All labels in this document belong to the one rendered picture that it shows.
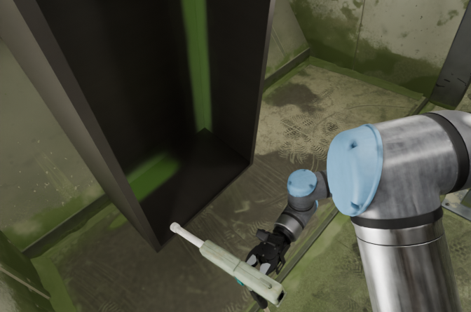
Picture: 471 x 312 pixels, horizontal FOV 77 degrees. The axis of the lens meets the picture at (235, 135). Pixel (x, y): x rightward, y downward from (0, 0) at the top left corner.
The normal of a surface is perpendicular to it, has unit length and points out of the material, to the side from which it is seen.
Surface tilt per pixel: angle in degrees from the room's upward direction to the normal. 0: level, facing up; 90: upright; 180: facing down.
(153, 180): 11
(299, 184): 5
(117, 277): 0
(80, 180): 57
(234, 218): 0
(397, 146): 20
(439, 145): 30
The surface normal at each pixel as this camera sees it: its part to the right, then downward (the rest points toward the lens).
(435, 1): -0.70, 0.55
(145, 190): 0.03, -0.62
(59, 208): 0.52, -0.04
